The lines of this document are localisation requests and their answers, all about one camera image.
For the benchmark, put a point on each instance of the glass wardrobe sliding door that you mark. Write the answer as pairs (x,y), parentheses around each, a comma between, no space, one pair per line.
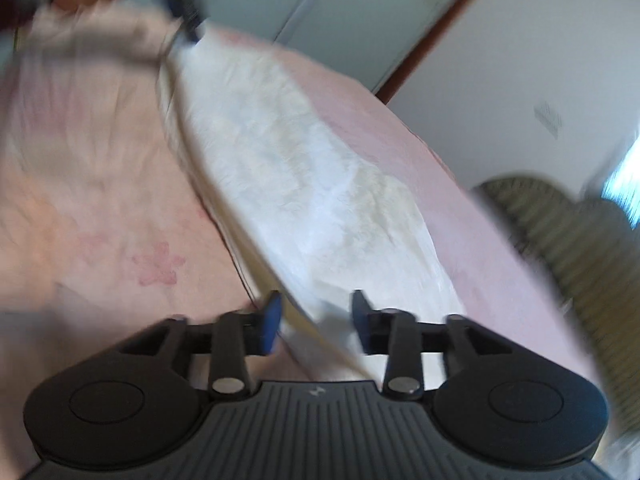
(363,39)

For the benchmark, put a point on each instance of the olive tufted headboard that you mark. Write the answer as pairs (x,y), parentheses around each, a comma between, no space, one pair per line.
(592,253)

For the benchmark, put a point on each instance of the white textured pants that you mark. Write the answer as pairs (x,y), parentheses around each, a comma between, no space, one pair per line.
(300,211)

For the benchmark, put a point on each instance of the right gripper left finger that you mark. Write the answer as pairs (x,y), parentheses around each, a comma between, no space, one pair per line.
(227,341)

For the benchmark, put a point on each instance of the window with frame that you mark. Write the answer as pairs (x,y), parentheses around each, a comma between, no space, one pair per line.
(623,185)

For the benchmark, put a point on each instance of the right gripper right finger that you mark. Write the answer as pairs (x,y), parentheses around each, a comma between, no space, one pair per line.
(403,340)

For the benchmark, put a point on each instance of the pink bed blanket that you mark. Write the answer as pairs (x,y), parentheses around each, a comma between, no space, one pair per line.
(102,233)

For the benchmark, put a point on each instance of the brown wooden door frame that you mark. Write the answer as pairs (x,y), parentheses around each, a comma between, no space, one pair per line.
(420,51)

